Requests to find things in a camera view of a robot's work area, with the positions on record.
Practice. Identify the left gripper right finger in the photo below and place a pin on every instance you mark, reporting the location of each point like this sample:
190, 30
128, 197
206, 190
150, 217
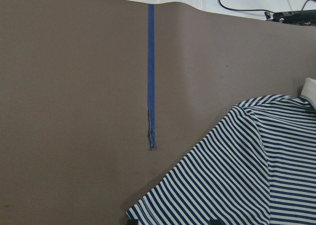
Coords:
215, 222

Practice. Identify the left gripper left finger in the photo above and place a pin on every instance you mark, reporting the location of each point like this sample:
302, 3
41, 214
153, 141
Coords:
132, 222

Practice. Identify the blue white striped polo shirt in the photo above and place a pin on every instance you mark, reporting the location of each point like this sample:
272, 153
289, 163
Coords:
257, 166

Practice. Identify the black tool on desk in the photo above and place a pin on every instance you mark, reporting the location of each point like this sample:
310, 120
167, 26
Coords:
300, 18

